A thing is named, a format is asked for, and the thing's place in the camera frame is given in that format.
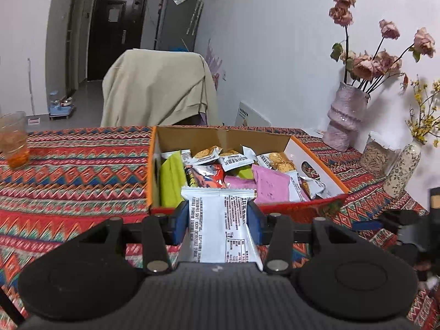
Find grey refrigerator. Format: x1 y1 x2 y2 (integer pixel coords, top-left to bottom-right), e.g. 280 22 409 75
155 0 206 52

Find clear jar of seeds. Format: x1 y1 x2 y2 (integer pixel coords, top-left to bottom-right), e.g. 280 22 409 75
359 131 401 179

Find clear glass cup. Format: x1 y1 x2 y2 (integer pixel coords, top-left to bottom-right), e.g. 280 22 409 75
0 111 31 169

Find green snack packet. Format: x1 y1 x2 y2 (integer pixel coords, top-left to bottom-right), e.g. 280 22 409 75
160 151 189 207
225 166 255 180

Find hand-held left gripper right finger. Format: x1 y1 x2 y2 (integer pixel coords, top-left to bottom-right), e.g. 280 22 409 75
246 201 358 276

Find red patterned tablecloth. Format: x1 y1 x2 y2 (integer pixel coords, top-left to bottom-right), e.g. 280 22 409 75
0 125 440 330

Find black door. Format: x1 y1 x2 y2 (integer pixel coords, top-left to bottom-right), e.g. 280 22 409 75
87 0 150 81

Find dried pink roses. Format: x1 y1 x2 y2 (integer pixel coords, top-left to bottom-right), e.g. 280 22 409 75
328 0 436 93

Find white printed board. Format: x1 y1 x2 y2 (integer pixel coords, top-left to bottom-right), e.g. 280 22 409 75
235 101 272 127

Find pink snack packet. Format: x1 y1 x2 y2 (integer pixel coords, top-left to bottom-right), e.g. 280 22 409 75
252 164 292 204
224 176 258 190

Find folded white umbrella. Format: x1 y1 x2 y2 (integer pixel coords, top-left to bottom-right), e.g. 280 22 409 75
186 0 206 35

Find orange cardboard box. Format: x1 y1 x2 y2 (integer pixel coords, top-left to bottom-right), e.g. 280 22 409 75
147 125 351 224

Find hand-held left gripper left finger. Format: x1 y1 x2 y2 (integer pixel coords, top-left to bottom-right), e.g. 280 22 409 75
81 201 189 276

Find blue pet feeder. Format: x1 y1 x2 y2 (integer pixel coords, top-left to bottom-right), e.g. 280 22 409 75
48 90 77 121

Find mop with long handle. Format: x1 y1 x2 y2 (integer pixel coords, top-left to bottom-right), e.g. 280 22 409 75
27 58 41 124

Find large red snack bag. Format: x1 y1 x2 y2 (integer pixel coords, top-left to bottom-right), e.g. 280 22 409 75
186 164 227 189

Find yellow flower branches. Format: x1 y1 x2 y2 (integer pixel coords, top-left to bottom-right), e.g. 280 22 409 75
400 74 440 147

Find beige cloth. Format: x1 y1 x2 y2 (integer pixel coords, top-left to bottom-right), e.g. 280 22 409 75
101 49 218 128

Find pile of white gold packets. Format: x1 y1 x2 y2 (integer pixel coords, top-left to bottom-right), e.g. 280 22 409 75
180 145 327 202

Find floral patterned slim vase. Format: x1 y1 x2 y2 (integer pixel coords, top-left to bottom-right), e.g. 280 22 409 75
383 141 422 198

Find white snack packet black text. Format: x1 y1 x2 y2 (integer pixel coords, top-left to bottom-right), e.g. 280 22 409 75
180 186 265 271

